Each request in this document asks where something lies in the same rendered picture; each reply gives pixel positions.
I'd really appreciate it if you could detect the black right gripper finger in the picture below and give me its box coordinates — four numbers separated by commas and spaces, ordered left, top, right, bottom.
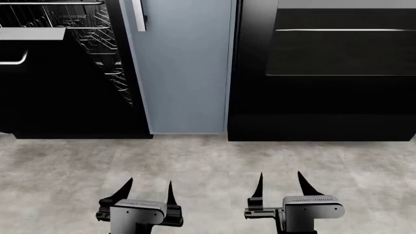
297, 170, 325, 197
248, 172, 264, 211

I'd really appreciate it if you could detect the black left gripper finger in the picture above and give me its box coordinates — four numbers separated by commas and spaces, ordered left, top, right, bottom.
166, 180, 182, 213
99, 177, 133, 208

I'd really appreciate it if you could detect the black dishwasher door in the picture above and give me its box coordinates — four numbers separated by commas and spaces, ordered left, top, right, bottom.
0, 27, 154, 140

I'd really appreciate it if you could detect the blue-grey cabinet door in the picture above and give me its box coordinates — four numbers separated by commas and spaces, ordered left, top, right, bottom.
118, 0, 237, 135

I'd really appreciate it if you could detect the black oven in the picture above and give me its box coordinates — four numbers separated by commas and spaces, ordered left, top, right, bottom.
226, 0, 416, 142

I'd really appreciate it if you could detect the grey right gripper camera box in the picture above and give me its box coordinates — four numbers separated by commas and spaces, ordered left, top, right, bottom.
281, 194, 345, 227

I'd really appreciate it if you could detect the grey gripper camera box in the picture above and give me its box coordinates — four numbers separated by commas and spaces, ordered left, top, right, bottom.
281, 194, 345, 227
109, 198, 168, 234

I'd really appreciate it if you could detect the grey left gripper camera box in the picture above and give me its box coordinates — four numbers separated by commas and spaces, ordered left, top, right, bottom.
109, 198, 168, 234

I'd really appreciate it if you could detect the wire dishwasher rack with tines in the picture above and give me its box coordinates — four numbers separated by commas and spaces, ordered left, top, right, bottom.
68, 25, 135, 108

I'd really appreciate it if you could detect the silver oven door handle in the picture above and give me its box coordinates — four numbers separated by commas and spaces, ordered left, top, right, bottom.
274, 27, 416, 33

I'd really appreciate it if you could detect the silver dishwasher door handle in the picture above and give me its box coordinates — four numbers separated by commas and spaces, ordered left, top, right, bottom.
0, 49, 29, 66

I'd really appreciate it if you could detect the silver cabinet door handle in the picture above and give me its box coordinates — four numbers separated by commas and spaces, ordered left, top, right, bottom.
131, 0, 149, 33

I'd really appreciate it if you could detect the wire dishwasher rack with bar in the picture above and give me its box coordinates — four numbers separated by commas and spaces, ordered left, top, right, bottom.
0, 0, 114, 32

